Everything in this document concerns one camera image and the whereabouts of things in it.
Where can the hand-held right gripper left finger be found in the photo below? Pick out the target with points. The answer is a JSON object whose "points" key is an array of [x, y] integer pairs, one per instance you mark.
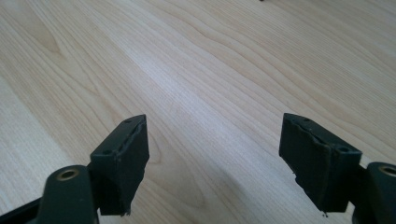
{"points": [[123, 161]]}

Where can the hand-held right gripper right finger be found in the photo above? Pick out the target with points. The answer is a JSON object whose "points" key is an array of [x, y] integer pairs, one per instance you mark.
{"points": [[317, 161]]}

